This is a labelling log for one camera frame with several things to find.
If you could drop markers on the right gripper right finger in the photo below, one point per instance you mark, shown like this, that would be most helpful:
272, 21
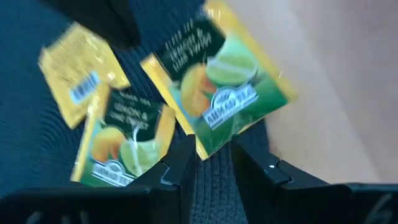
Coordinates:
258, 189

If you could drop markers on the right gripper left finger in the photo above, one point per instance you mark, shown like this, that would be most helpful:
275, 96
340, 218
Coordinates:
174, 189

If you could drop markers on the green lemon tea bag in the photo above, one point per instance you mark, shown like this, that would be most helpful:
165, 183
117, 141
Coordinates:
224, 84
124, 143

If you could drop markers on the yellow lemon tea bag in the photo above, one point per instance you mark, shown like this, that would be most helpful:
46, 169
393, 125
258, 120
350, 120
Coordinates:
77, 71

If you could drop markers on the round dark woven placemat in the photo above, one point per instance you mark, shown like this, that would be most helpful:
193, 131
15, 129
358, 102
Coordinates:
31, 140

